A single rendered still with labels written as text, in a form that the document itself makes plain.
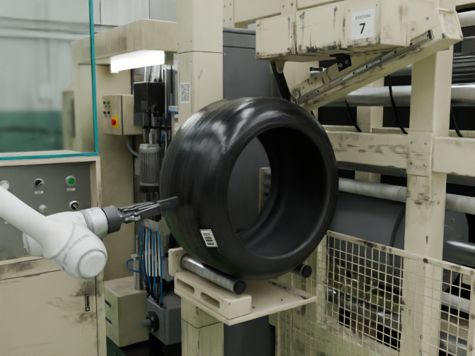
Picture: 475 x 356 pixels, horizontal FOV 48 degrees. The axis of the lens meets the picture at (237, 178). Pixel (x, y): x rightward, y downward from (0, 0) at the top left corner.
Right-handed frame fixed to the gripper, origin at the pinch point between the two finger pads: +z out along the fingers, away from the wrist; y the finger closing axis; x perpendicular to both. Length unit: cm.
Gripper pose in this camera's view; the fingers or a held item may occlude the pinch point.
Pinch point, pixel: (167, 204)
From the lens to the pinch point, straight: 159.3
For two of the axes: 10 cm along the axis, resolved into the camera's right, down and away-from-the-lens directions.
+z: 8.1, -2.1, 5.4
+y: -5.7, -1.1, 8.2
